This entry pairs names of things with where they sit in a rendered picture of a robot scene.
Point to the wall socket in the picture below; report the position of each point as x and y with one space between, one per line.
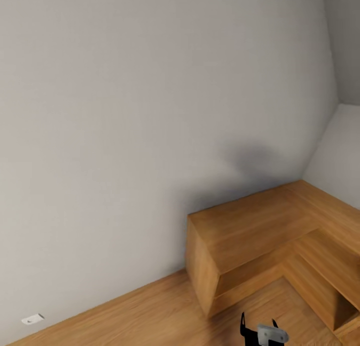
32 319

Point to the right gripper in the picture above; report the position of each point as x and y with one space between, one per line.
251 337

